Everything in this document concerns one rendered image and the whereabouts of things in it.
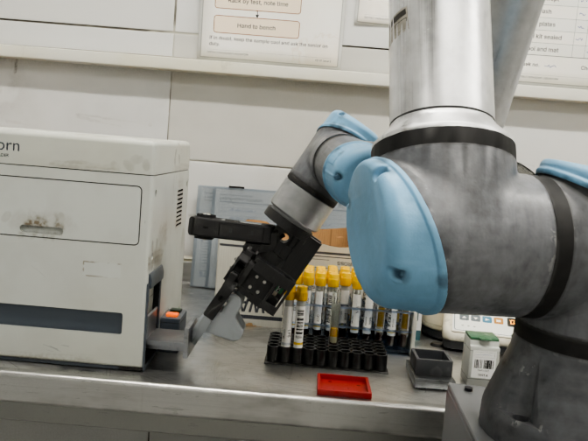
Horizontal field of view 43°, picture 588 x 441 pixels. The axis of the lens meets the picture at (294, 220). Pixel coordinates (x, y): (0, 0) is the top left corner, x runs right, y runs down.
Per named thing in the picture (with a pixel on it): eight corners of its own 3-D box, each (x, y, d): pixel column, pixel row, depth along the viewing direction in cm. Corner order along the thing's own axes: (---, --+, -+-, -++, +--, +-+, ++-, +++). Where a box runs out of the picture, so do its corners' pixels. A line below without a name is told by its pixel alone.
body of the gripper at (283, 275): (269, 321, 97) (323, 244, 96) (214, 283, 96) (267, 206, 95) (273, 309, 104) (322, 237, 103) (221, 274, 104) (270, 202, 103)
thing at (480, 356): (466, 386, 102) (472, 338, 102) (459, 375, 107) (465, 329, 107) (496, 388, 102) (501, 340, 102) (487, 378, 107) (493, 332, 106)
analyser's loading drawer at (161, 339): (31, 345, 98) (32, 306, 98) (48, 332, 105) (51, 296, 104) (186, 358, 98) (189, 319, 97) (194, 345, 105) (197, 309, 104)
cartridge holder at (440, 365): (414, 388, 100) (416, 362, 99) (405, 368, 108) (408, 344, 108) (454, 392, 99) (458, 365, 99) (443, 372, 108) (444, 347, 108)
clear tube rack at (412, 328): (280, 346, 115) (283, 300, 115) (283, 330, 125) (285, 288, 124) (413, 357, 115) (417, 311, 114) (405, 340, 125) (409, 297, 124)
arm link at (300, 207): (285, 177, 95) (287, 175, 103) (264, 206, 95) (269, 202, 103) (334, 211, 95) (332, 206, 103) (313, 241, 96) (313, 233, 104)
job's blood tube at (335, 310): (326, 358, 109) (332, 290, 108) (326, 355, 110) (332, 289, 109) (336, 359, 109) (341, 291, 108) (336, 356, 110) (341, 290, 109)
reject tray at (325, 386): (317, 395, 94) (317, 388, 94) (317, 378, 101) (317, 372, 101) (371, 399, 94) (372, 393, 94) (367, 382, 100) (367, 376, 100)
